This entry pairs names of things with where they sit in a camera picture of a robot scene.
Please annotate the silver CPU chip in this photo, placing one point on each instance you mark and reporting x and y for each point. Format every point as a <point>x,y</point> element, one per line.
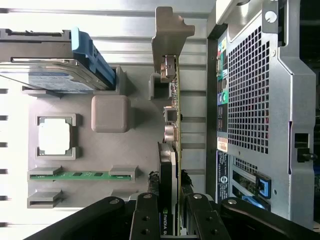
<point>53,136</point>

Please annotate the green RAM stick bare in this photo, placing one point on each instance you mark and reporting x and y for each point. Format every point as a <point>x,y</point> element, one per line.
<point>82,176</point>

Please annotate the black and grey PC case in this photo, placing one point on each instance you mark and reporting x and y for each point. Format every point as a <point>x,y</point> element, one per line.
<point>282,100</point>

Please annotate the blue card retention clip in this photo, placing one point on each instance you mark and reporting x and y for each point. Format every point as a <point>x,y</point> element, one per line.
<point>264,186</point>
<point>257,202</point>

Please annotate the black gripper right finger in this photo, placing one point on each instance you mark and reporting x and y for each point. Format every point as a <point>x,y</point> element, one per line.
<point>207,220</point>

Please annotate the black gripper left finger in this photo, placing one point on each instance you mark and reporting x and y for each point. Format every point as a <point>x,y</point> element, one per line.
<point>145,220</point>

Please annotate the grey parts rack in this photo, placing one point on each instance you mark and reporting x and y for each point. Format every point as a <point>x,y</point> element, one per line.
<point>105,155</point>

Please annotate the hard disk in blue carrier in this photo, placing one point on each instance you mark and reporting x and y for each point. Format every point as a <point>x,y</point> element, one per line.
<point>55,80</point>

